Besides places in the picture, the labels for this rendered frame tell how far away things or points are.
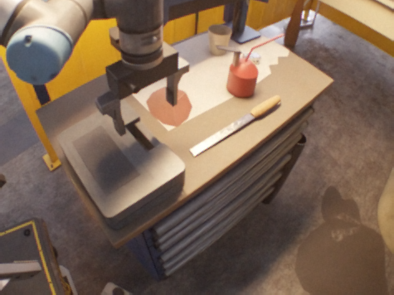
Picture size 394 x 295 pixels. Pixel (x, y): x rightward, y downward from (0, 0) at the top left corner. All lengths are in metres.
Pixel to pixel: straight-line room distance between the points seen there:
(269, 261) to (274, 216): 0.29
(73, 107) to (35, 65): 0.53
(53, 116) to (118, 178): 0.35
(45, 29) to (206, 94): 0.60
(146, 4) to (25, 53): 0.19
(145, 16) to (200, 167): 0.38
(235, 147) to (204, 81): 0.25
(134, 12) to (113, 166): 0.32
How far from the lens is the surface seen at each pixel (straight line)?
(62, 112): 0.85
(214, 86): 0.86
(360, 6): 1.50
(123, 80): 0.48
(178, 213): 0.71
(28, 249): 1.41
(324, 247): 1.78
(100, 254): 1.62
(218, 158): 0.69
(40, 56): 0.32
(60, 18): 0.35
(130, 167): 0.59
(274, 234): 1.69
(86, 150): 0.64
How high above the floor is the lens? 1.51
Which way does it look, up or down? 51 degrees down
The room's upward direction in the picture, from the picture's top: 5 degrees clockwise
